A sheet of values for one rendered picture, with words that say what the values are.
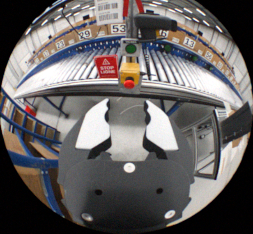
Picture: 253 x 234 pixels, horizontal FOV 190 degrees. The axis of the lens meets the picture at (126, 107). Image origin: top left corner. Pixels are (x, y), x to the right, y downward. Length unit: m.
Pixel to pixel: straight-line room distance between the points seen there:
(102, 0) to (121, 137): 1.17
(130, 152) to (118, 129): 0.34
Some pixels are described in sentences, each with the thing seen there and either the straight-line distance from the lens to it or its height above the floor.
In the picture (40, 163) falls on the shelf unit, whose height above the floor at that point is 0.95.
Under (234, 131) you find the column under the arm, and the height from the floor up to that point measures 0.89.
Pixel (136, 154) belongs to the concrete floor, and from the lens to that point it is 1.07.
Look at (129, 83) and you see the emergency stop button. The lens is 0.28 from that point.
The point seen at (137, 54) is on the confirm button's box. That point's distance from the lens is 0.30.
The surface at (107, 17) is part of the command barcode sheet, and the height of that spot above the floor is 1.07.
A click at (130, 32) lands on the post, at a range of 0.32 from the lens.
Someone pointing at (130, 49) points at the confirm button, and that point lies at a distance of 0.29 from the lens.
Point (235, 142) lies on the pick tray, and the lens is 1.09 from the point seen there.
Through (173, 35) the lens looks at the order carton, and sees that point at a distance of 0.99.
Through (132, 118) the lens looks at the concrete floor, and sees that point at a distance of 1.13.
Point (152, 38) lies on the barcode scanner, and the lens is 0.27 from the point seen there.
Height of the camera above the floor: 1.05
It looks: 62 degrees down
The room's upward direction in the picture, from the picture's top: 1 degrees counter-clockwise
